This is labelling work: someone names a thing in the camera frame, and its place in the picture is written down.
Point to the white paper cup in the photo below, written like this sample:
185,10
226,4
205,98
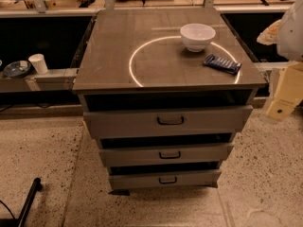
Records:
38,62

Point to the grey top drawer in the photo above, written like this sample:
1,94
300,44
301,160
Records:
167,122

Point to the dark blue snack packet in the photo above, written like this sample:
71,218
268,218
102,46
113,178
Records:
222,64

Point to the grey drawer cabinet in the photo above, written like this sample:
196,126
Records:
136,60

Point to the white ceramic bowl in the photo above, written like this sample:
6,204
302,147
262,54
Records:
196,37

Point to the grey drawer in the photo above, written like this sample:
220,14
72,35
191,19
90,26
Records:
179,178
167,122
164,155

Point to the grey bottom drawer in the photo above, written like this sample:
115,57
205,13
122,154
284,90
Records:
179,178

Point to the black stand leg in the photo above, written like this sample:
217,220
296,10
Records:
21,220

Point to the dark round plate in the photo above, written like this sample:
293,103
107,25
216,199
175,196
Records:
17,69

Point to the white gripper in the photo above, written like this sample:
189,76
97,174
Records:
292,35

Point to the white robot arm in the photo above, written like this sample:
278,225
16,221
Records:
287,34

